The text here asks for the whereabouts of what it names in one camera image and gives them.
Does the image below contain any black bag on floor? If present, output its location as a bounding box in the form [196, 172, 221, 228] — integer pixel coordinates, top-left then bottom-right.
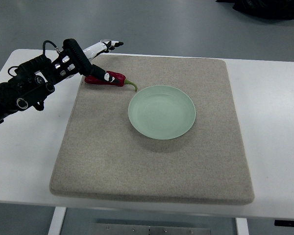
[216, 0, 294, 20]

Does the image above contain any white table leg right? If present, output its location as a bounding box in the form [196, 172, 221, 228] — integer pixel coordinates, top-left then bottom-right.
[235, 218, 249, 235]

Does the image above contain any white table leg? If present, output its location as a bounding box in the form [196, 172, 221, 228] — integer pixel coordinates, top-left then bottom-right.
[48, 207, 67, 235]
[235, 218, 249, 235]

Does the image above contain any beige felt mat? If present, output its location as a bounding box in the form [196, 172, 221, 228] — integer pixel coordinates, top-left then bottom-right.
[49, 54, 254, 205]

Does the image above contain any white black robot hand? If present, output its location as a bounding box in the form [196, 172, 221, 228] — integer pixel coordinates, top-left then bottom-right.
[63, 39, 124, 86]

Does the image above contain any white table leg left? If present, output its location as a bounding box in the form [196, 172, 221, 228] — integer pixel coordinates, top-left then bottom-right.
[48, 207, 67, 235]

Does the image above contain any red pepper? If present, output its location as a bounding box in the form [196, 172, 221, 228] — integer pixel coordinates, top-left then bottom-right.
[84, 71, 138, 92]

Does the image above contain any light green plate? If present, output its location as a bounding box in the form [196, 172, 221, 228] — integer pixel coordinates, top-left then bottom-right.
[128, 85, 196, 140]

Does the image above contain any grey metal base plate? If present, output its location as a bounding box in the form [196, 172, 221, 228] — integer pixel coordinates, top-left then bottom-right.
[89, 223, 211, 235]

